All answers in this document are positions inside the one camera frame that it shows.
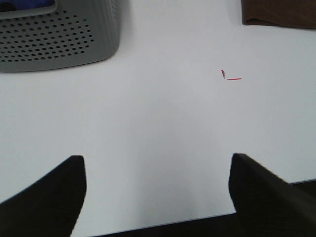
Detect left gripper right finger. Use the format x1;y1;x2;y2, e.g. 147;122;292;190
227;153;316;237

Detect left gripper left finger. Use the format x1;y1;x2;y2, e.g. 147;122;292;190
0;156;86;237

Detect brown square towel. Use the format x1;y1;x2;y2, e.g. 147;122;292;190
241;0;316;29

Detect grey perforated laundry basket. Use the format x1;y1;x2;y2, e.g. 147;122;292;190
0;0;121;73

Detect purple cloth in basket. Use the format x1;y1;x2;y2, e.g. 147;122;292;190
0;0;55;12

